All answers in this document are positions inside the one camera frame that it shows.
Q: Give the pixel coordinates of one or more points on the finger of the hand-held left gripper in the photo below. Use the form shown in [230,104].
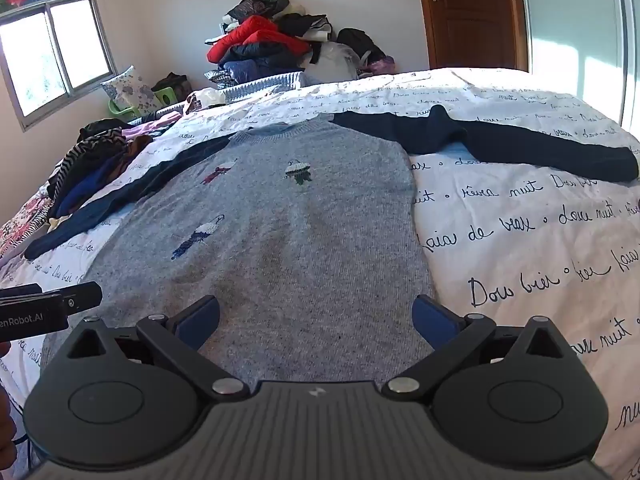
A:
[82,297]

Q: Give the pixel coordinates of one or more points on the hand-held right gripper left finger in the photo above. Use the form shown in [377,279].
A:
[197,321]

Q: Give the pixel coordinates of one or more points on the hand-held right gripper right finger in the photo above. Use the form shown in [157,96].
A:
[435,321]

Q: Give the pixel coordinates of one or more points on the grey sweater with navy sleeves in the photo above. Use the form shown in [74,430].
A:
[280,240]

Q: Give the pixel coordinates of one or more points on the pile of dark clothes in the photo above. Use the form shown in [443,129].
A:
[132,152]

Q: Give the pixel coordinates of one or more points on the person's left hand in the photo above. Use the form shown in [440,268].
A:
[6,425]

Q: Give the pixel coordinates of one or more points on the pale yellow cloth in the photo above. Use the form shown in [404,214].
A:
[57,222]

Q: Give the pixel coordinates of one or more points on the red floral cloth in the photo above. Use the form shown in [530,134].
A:
[22,225]

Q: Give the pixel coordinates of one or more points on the blue cloth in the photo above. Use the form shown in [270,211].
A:
[85,190]

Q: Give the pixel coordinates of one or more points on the white blanket with script print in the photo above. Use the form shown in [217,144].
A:
[525,240]

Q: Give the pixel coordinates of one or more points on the striped black and grey cloth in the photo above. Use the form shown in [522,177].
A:
[85,155]

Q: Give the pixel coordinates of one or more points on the lilac cloth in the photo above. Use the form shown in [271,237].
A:
[150,127]

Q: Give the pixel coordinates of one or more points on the floral pillow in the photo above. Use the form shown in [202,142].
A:
[131,89]

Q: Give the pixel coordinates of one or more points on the green plastic stool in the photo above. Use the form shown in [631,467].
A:
[167,96]

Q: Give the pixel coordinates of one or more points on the white and brown packet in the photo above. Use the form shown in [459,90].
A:
[210,97]

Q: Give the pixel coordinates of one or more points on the black bag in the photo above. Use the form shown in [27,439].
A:
[172,82]

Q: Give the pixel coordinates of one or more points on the window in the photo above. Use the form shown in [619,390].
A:
[80,45]

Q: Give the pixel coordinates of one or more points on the pink bag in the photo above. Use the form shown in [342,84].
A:
[380,66]

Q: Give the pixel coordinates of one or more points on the navy puffer jacket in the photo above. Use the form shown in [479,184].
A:
[255,62]

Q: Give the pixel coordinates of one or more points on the white plastic bag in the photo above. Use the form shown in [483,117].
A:
[332,60]

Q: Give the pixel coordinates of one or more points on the black backpack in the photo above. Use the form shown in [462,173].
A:
[360,42]

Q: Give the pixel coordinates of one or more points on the brown wooden door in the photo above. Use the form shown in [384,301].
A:
[475,15]

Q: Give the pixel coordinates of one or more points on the black and white cloth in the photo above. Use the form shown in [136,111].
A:
[310,27]

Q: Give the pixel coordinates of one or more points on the black printed cloth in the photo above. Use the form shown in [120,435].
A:
[257,6]

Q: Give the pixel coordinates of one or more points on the frosted glass sliding door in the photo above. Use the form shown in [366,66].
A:
[575,20]

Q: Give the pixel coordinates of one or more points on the heap of jackets by wall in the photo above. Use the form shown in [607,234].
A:
[255,35]

